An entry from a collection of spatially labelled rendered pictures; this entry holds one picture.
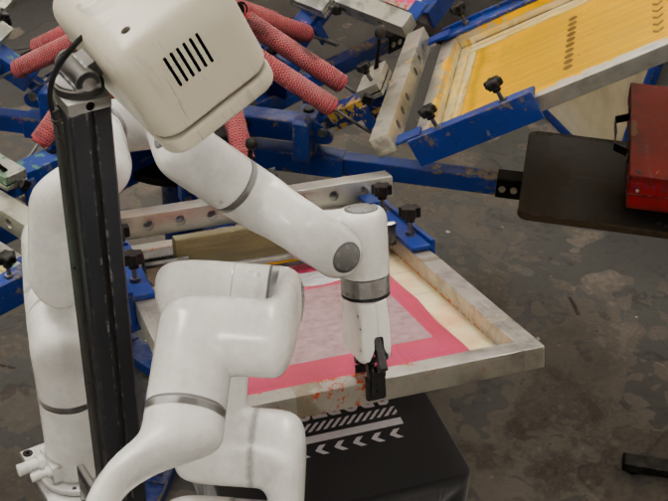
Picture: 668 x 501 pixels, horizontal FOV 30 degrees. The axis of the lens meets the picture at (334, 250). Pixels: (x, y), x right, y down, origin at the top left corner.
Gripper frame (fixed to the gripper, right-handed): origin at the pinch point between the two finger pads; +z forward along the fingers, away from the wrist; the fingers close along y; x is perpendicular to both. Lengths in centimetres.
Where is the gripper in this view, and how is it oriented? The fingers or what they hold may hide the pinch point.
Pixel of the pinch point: (370, 381)
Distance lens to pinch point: 193.0
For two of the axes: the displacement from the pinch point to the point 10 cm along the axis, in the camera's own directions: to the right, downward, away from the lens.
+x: 9.5, -1.6, 2.7
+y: 3.1, 3.2, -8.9
